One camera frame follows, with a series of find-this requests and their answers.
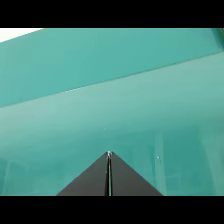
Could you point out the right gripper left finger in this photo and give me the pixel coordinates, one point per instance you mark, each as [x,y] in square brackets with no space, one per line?
[91,181]

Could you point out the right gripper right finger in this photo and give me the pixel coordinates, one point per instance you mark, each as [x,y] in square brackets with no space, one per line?
[130,181]

